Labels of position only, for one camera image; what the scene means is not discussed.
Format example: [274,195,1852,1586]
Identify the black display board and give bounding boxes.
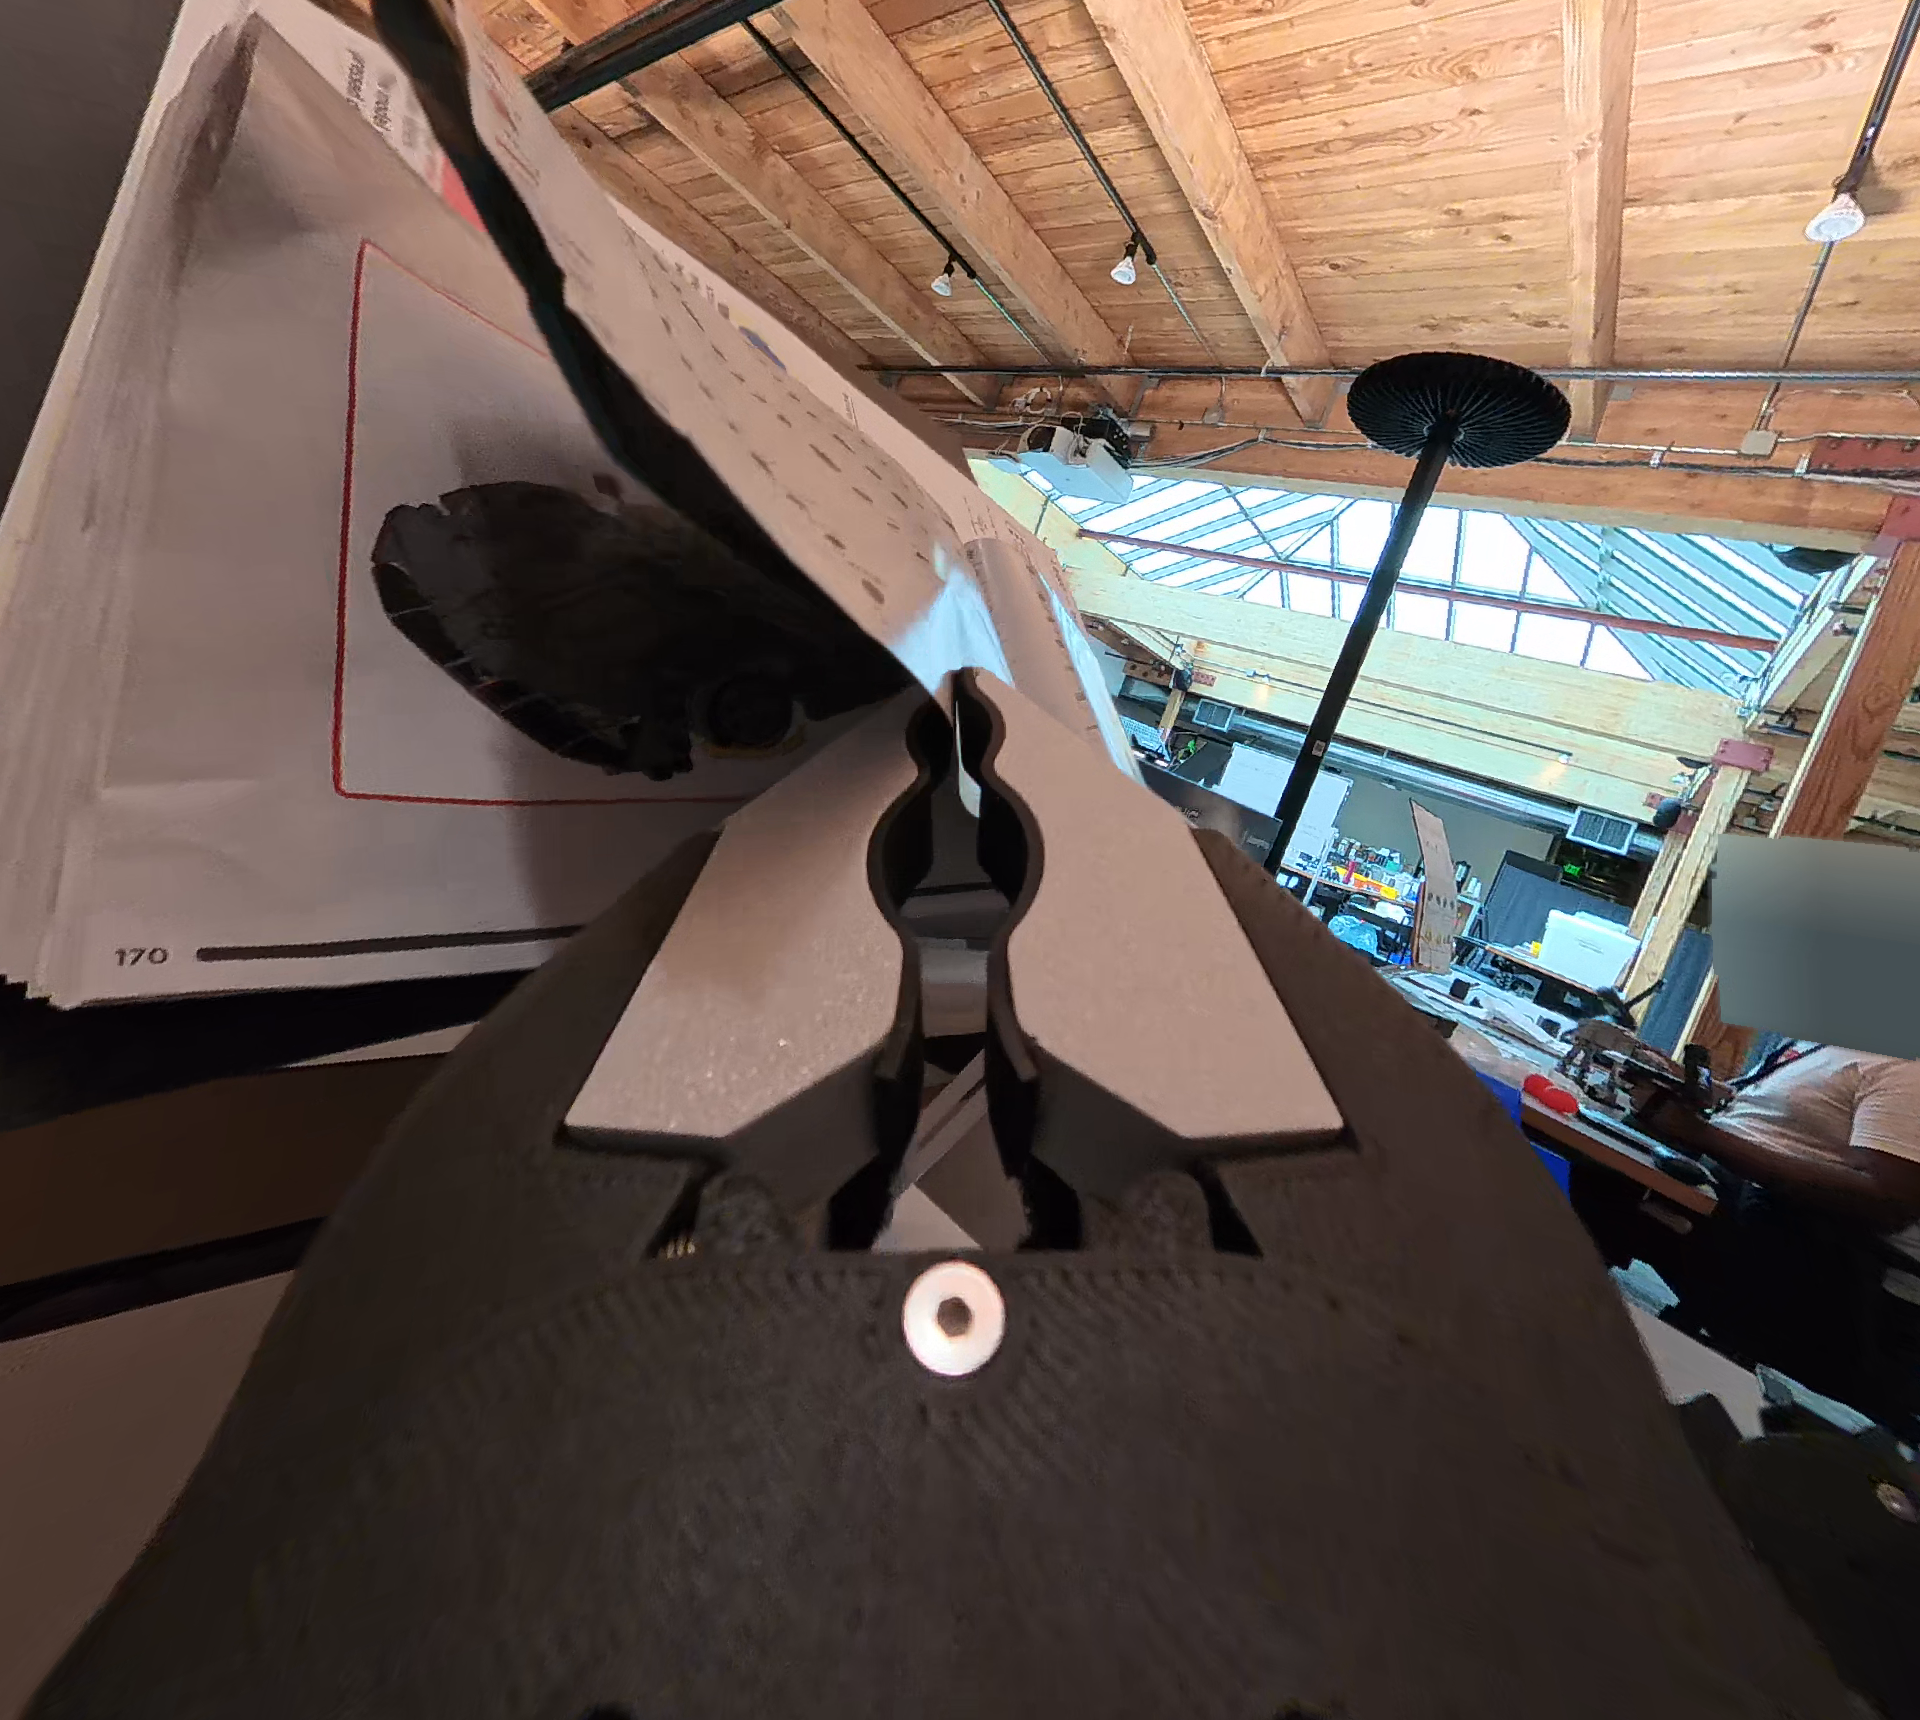
[0,0,189,478]

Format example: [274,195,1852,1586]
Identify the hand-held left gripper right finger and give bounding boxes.
[956,666,1348,1250]

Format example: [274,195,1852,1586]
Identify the instruction book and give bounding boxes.
[0,0,1145,1010]

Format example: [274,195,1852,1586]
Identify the black monitor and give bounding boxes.
[1475,849,1565,950]

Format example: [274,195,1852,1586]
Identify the wooden post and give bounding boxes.
[1770,534,1920,851]
[1625,744,1757,1001]

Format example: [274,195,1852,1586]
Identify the person's dark jacket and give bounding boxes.
[1679,1374,1920,1720]

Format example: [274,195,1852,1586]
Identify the black steel pole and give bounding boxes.
[1263,351,1573,874]

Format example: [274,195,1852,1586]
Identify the dark toy model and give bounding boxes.
[1559,1014,1722,1125]

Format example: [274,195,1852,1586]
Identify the white ceiling unit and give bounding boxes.
[1020,414,1137,508]

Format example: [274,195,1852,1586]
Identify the white book stand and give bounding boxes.
[884,885,1009,1242]

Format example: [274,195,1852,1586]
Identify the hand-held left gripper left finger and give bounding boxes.
[560,682,958,1250]

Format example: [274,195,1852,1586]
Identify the brown cardboard sign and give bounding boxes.
[1409,795,1468,976]

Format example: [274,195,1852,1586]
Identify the white whiteboard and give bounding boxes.
[1282,772,1356,870]

